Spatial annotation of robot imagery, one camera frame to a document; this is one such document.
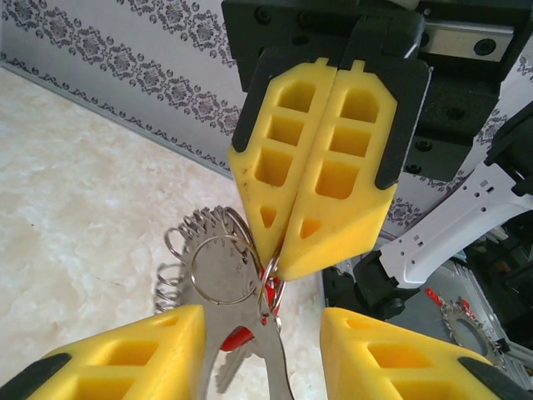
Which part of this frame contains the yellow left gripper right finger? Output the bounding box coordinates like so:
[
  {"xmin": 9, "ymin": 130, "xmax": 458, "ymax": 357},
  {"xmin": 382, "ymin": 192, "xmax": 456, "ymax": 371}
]
[{"xmin": 322, "ymin": 307, "xmax": 533, "ymax": 400}]

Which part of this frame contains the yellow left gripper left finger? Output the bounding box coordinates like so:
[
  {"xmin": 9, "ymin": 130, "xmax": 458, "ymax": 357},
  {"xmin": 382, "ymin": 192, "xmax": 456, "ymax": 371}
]
[{"xmin": 0, "ymin": 303, "xmax": 207, "ymax": 400}]

